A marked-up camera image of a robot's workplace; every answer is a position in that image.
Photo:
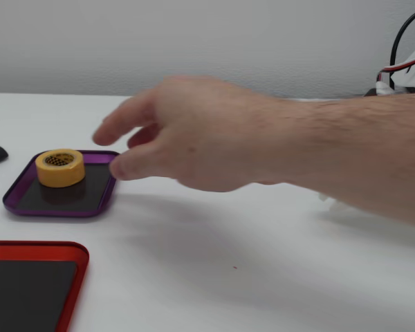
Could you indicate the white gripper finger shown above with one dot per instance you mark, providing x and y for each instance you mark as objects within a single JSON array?
[
  {"x": 325, "y": 198},
  {"x": 339, "y": 208}
]

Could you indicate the yellow masking tape roll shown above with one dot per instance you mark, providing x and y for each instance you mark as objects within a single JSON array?
[{"x": 58, "y": 176}]

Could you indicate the bare human forearm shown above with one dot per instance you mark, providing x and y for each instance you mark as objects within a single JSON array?
[{"x": 366, "y": 148}]

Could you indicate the bare human hand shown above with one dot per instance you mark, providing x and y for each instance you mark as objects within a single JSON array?
[{"x": 211, "y": 138}]

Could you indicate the purple metal tray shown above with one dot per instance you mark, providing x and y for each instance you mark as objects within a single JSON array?
[{"x": 55, "y": 204}]

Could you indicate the red metal tray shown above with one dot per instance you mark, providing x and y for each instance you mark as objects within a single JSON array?
[{"x": 27, "y": 294}]

